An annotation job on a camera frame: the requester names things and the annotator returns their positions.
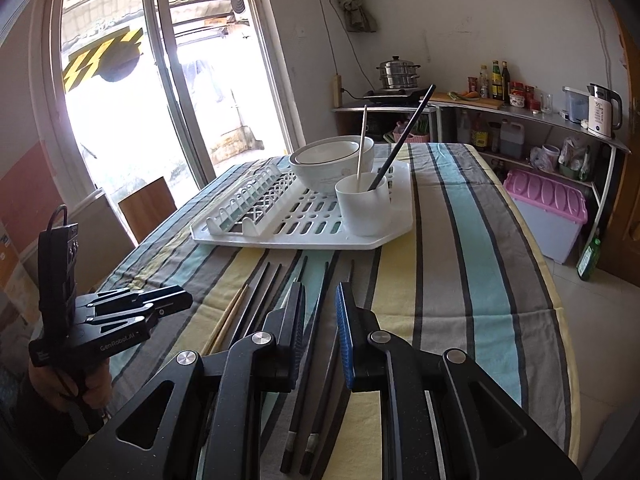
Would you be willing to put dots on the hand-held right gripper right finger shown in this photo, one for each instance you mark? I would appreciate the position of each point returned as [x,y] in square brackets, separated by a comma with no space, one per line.
[345,340]

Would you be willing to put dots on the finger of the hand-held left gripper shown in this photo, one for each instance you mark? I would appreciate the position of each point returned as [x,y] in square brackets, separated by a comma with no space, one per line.
[170,297]
[120,324]

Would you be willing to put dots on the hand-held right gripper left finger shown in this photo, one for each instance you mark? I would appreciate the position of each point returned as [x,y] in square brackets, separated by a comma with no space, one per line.
[297,330]

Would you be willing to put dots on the black chopstick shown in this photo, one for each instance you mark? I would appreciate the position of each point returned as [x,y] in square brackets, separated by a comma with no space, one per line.
[252,297]
[298,410]
[319,410]
[402,135]
[265,296]

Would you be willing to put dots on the wooden chopstick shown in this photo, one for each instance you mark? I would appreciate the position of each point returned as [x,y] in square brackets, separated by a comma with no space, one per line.
[362,145]
[227,317]

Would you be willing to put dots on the white cup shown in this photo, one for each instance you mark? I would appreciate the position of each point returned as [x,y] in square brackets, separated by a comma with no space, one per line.
[362,212]

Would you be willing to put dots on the person's left forearm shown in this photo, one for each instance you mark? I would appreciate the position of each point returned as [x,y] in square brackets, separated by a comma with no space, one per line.
[40,425]

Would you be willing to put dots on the person's left hand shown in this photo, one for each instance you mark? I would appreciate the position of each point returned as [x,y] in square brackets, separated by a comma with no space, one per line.
[100,390]

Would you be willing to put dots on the wooden chair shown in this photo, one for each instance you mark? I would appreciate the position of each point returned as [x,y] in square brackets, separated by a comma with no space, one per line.
[147,207]

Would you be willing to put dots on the white plastic dish rack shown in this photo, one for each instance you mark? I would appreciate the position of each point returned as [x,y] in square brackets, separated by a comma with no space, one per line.
[300,220]

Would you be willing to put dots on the striped tablecloth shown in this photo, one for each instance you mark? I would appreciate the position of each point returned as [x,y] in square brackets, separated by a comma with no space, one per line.
[450,260]

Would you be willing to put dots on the large white bowl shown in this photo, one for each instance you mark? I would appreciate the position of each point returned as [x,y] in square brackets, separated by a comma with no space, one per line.
[325,177]

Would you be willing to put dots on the white bowl black rim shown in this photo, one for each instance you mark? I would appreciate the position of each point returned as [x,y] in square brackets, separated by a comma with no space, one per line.
[327,152]

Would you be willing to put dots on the sliding glass door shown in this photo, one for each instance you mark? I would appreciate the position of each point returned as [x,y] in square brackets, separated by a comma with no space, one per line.
[165,85]

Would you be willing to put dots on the pink plastic basket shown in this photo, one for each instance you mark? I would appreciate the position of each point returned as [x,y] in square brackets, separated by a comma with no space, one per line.
[415,136]

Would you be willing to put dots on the pink lid storage box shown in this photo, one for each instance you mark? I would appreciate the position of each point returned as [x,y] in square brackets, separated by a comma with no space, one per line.
[545,210]

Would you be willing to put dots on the hanging beige power strip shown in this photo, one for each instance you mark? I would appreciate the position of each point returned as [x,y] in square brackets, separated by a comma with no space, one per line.
[339,91]

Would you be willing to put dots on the yellow label bottle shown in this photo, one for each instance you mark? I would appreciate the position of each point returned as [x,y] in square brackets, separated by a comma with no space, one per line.
[480,135]

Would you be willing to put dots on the black induction cooker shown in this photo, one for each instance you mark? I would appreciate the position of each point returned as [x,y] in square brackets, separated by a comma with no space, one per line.
[395,94]

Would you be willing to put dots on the green glass bottle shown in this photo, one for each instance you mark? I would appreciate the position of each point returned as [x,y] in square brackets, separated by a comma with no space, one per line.
[587,260]

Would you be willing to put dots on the plastic oil jug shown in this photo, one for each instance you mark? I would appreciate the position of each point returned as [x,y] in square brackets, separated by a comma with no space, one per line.
[511,139]

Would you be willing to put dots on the wooden cutting board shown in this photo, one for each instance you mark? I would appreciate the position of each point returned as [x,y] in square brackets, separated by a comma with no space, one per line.
[475,102]

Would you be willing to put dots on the steel steamer pot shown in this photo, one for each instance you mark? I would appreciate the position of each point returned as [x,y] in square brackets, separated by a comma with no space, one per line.
[397,72]

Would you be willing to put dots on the patterned ceramic jar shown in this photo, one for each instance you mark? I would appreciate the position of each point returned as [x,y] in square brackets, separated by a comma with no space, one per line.
[517,101]

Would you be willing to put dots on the dark sauce bottle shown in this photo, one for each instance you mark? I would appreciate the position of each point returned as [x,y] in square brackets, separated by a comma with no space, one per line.
[506,80]
[496,80]

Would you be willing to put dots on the metal kitchen shelf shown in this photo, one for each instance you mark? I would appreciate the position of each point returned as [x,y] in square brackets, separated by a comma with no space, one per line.
[550,120]

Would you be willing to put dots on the clear drinking glass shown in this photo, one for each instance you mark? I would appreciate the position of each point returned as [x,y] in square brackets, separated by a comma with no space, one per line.
[546,104]

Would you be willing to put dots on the grey water pitcher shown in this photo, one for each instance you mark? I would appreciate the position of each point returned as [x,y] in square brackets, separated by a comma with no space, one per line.
[575,105]

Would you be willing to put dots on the white electric kettle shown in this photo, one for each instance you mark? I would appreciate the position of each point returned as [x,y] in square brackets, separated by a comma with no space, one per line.
[602,112]

